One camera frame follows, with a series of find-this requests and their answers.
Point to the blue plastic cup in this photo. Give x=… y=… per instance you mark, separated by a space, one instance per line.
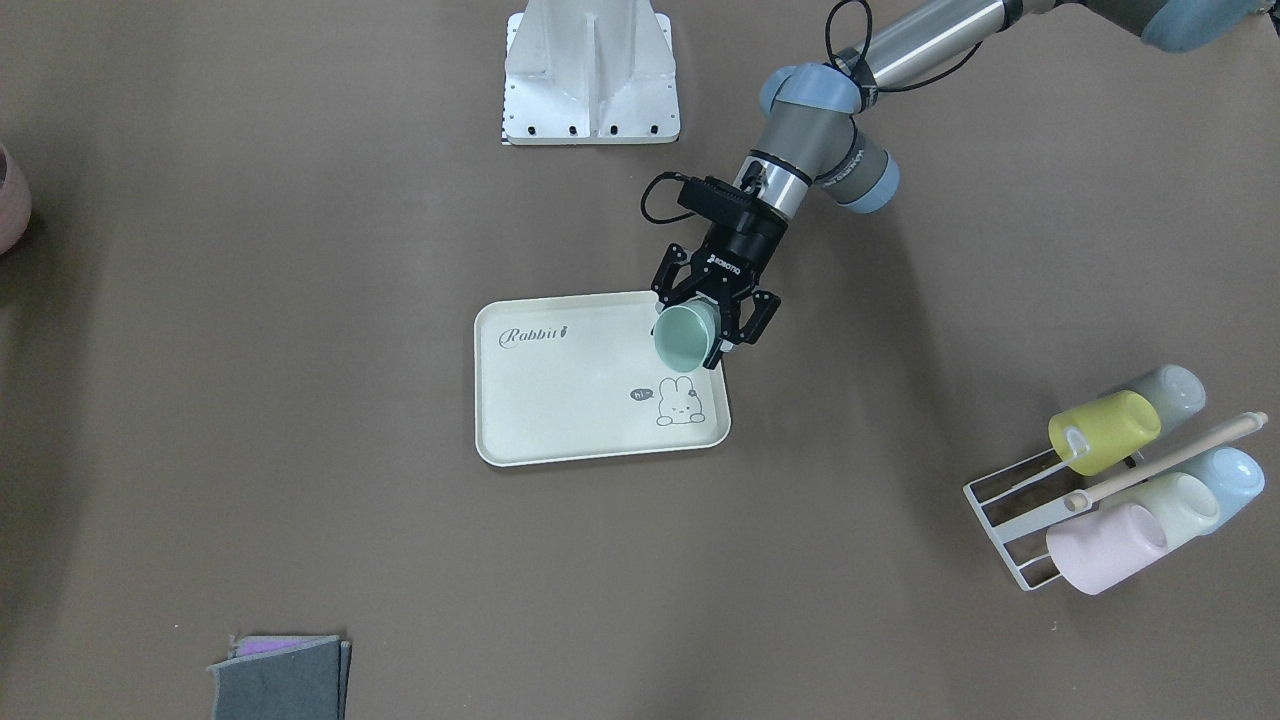
x=1233 y=477

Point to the cream plastic cup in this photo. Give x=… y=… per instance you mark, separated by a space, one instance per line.
x=1182 y=504

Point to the green plastic cup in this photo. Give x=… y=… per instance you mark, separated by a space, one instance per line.
x=685 y=335

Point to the cream rabbit tray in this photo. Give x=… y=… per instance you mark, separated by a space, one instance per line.
x=577 y=377

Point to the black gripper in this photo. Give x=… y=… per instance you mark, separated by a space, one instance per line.
x=743 y=248

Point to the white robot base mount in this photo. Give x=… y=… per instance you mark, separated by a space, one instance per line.
x=589 y=73

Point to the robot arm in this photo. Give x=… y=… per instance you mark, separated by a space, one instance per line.
x=711 y=299

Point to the white wire cup rack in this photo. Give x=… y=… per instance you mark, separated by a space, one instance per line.
x=1016 y=506

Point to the pink plastic cup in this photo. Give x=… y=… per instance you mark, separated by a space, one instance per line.
x=1097 y=550

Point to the yellow plastic cup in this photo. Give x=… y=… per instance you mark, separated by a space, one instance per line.
x=1092 y=437

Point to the grey plastic cup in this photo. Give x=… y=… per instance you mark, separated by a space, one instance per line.
x=1173 y=391

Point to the folded grey cloth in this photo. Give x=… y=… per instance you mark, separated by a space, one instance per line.
x=282 y=677

